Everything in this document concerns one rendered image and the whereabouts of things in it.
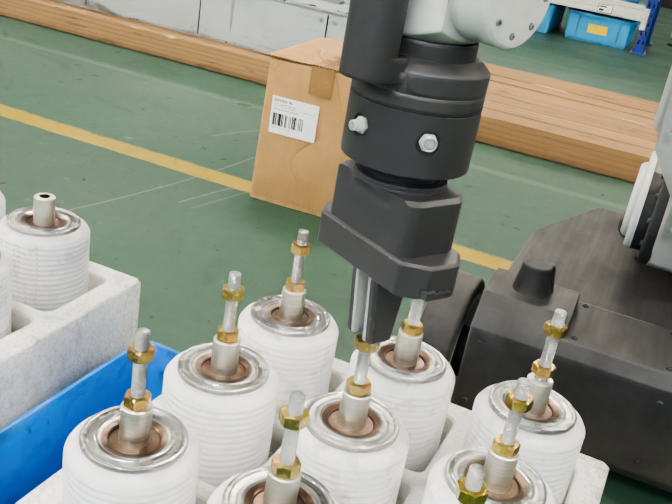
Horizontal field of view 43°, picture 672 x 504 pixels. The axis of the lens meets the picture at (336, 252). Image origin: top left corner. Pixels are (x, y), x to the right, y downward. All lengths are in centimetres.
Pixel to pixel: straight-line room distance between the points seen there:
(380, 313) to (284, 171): 115
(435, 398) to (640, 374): 34
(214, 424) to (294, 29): 217
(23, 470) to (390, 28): 59
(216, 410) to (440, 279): 22
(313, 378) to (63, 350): 27
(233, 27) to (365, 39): 236
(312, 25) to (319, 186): 109
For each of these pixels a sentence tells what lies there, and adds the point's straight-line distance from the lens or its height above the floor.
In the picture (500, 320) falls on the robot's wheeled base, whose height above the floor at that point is 19.
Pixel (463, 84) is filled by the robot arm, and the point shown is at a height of 53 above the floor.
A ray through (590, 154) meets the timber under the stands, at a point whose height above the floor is 5.
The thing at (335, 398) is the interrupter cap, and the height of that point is 25.
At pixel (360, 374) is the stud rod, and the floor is 30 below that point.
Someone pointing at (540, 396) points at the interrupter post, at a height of 27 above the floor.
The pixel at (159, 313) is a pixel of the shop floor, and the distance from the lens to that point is 131.
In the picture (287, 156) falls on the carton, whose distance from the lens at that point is 173.
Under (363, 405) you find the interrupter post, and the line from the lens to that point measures 66.
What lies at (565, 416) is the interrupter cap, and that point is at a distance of 76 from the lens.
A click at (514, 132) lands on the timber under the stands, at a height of 5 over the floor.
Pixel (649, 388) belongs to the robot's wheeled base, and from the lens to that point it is 103.
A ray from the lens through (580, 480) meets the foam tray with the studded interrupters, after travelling 82.
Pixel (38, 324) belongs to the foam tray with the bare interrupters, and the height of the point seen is 18.
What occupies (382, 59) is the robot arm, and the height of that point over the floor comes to 54.
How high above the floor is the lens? 64
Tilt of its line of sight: 24 degrees down
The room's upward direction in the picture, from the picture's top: 10 degrees clockwise
